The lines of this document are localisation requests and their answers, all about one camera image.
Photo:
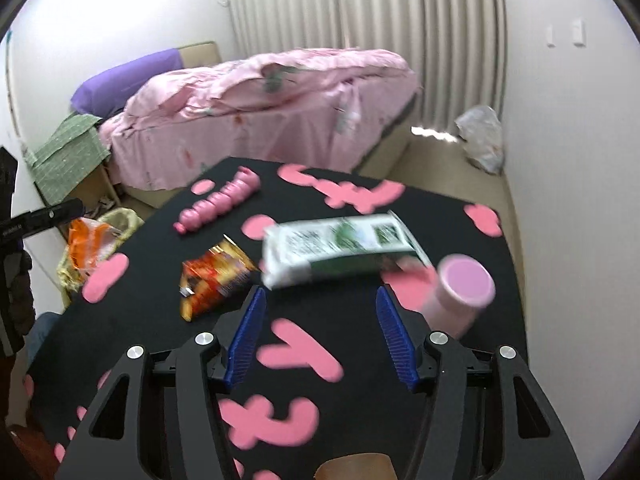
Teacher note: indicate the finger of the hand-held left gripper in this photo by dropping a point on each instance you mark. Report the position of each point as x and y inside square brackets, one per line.
[50, 215]

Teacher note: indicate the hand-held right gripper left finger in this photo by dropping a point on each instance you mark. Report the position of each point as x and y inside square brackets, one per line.
[245, 345]

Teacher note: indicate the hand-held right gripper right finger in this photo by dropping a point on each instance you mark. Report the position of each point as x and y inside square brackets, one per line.
[395, 345]

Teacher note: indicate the orange clear snack bag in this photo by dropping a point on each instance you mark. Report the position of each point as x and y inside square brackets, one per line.
[90, 242]

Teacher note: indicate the trash bin with bag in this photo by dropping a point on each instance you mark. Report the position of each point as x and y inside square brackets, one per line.
[125, 222]

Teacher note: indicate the green white packet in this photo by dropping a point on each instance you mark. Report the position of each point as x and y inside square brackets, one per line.
[340, 250]

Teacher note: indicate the cardboard box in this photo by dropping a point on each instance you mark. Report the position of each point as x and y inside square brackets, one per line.
[102, 190]

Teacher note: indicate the green checkered cloth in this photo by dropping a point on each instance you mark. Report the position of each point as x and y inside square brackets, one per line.
[65, 150]

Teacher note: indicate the red orange chip packet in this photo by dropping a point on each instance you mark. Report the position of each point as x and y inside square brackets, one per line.
[215, 275]

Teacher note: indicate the pink cup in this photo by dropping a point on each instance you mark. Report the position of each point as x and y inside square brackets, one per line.
[462, 290]

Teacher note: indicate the black pink-patterned tablecloth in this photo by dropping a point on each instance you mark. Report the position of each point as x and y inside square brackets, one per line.
[150, 320]

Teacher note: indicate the person's leg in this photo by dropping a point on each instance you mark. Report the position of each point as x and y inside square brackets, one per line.
[44, 332]

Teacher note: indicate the tan round object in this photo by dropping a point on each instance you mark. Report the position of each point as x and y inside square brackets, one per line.
[357, 467]

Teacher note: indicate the pink caterpillar toy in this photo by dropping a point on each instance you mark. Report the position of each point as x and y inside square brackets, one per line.
[220, 200]

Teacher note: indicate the purple pillow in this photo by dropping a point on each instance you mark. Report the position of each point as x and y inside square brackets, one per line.
[120, 77]

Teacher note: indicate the bed with pink sheet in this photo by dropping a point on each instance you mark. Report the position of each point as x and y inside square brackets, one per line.
[250, 145]

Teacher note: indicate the beige headboard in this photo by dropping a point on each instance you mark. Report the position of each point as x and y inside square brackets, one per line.
[200, 54]

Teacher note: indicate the white plastic bag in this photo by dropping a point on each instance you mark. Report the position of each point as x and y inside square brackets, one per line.
[480, 135]

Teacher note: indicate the orange fuzzy cloth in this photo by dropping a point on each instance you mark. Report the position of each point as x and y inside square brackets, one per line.
[25, 447]

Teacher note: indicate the pink floral quilt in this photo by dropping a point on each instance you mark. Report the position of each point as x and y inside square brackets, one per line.
[280, 80]

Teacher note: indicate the beige curtain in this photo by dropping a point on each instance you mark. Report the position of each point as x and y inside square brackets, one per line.
[390, 25]

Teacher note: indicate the white wall switch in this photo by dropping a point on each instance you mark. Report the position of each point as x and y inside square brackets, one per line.
[578, 32]
[550, 36]

